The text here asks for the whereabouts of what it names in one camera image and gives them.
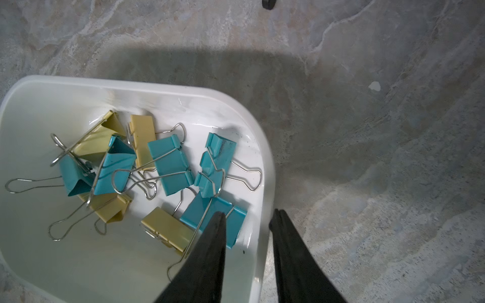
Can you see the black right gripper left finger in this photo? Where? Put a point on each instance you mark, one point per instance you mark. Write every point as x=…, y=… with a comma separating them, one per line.
x=201, y=277

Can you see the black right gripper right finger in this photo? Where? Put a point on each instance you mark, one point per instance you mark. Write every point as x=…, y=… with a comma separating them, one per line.
x=298, y=276

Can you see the yellow binder clip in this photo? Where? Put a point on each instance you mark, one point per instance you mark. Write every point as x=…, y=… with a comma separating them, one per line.
x=142, y=131
x=96, y=140
x=172, y=232

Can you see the white plastic storage box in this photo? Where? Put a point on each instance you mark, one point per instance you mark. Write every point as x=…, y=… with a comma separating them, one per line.
x=48, y=240

